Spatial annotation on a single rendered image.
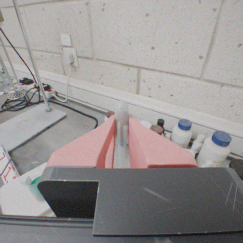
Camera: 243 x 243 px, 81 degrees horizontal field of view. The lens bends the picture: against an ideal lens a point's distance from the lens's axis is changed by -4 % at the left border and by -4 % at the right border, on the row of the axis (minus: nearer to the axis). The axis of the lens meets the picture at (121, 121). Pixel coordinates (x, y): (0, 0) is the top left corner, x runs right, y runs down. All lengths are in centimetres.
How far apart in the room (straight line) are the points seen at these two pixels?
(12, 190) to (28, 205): 6
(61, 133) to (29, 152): 13
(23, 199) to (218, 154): 49
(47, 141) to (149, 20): 56
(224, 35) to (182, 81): 17
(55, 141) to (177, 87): 50
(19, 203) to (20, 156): 25
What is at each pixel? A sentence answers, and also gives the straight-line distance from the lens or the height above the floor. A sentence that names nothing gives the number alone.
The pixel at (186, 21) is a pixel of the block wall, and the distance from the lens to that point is 53.
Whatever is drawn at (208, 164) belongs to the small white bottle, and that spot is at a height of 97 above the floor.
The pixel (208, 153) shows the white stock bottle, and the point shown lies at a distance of 49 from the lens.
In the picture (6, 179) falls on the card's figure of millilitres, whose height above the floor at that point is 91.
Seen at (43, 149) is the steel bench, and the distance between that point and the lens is 61.
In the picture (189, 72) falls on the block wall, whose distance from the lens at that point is 55.
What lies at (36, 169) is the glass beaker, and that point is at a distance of 37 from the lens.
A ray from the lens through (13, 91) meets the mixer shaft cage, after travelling 67.
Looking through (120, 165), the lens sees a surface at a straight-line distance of 16.
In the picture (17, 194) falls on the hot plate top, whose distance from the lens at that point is 42.
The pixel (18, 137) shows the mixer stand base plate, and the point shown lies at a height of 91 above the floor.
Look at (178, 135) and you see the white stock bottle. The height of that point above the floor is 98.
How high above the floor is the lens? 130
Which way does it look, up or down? 37 degrees down
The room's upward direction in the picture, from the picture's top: straight up
